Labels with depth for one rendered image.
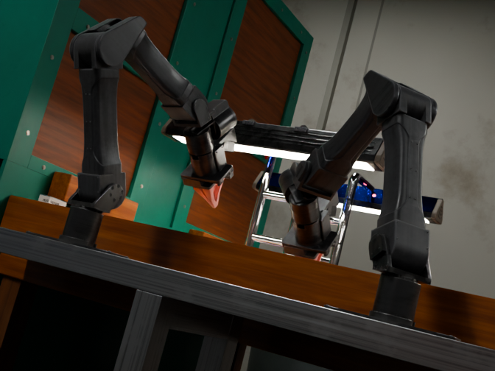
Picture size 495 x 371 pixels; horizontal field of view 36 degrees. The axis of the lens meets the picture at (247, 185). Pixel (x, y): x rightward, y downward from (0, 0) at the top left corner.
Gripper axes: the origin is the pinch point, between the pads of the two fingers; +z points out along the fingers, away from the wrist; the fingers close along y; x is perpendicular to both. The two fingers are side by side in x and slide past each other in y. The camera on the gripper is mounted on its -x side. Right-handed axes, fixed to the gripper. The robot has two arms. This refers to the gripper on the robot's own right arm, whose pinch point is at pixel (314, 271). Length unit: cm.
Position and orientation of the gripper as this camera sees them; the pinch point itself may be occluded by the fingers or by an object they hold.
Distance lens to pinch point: 161.6
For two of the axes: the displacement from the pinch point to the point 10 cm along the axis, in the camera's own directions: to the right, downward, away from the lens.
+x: -4.8, 5.6, -6.8
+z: 1.7, 8.2, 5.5
